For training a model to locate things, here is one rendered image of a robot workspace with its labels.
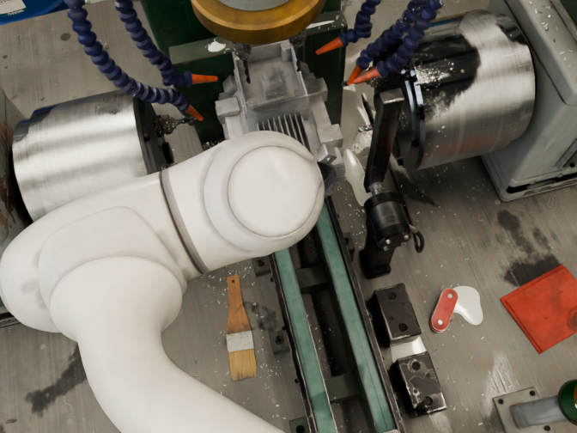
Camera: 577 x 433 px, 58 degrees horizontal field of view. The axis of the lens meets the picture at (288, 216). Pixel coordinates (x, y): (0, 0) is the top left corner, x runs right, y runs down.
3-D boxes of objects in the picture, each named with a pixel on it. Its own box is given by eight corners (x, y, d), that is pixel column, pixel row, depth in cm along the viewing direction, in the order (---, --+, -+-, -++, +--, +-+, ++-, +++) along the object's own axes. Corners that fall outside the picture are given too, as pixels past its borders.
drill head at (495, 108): (328, 101, 109) (331, 8, 86) (514, 58, 111) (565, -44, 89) (363, 206, 99) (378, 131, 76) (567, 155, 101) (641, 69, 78)
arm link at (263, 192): (290, 120, 54) (171, 167, 53) (307, 98, 38) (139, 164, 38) (328, 217, 55) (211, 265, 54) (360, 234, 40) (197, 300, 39)
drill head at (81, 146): (9, 175, 105) (-76, 98, 83) (187, 134, 107) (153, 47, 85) (11, 292, 95) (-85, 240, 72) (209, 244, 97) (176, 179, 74)
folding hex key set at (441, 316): (442, 288, 103) (444, 285, 102) (458, 295, 103) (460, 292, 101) (427, 328, 100) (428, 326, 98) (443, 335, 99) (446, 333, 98)
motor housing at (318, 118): (226, 134, 106) (209, 71, 89) (317, 113, 107) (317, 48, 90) (245, 221, 98) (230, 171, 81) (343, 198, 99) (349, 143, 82)
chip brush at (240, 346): (221, 278, 106) (220, 277, 105) (245, 274, 106) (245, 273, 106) (231, 382, 98) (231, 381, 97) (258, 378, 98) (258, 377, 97)
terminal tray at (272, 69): (235, 80, 93) (229, 51, 86) (294, 68, 93) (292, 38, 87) (249, 136, 88) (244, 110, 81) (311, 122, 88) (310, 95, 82)
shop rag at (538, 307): (538, 354, 97) (541, 353, 96) (498, 298, 102) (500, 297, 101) (603, 316, 99) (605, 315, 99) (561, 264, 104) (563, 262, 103)
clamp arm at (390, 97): (361, 180, 92) (377, 88, 69) (378, 177, 92) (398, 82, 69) (367, 198, 91) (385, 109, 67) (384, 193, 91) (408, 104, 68)
